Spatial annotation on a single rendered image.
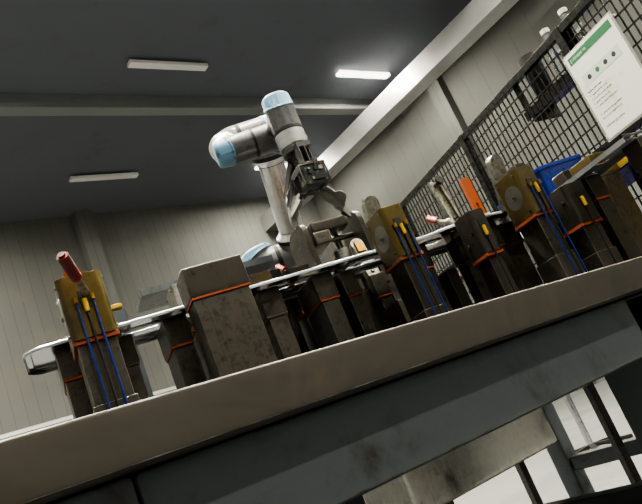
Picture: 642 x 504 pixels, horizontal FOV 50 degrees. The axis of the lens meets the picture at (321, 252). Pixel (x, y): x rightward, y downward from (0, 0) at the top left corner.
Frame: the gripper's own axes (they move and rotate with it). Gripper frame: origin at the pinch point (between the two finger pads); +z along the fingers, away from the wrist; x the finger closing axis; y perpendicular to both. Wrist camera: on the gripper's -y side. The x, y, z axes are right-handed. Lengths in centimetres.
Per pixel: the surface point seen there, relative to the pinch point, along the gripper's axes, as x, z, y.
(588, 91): 101, -20, 0
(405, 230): 6.5, 12.9, 23.0
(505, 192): 38.3, 9.5, 19.3
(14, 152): -22, -500, -843
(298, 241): 1.0, -3.7, -19.6
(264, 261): -7.4, -2.9, -26.9
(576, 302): -13, 42, 81
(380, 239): 2.9, 12.0, 18.1
